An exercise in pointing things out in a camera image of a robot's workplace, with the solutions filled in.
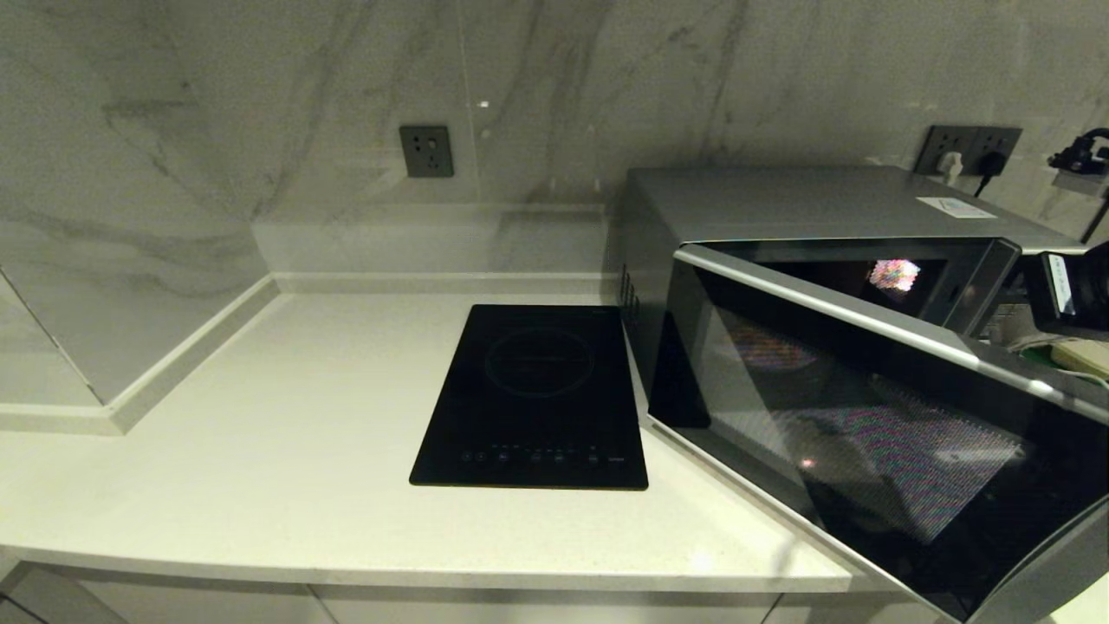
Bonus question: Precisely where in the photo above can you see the grey single wall socket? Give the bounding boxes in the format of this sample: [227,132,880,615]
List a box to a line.
[399,125,455,179]

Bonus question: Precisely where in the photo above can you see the white power cable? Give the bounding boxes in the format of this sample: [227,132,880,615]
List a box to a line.
[1008,333,1109,384]

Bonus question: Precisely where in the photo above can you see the black induction cooktop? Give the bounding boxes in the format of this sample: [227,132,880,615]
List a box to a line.
[409,303,649,491]

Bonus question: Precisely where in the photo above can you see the dark glass microwave door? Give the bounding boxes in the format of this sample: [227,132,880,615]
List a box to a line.
[648,243,1109,624]

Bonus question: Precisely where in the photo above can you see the beige corner cabinet panel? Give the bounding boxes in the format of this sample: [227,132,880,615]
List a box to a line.
[0,563,131,624]

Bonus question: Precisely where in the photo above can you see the grey double wall socket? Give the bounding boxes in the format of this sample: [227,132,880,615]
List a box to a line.
[917,125,1023,176]

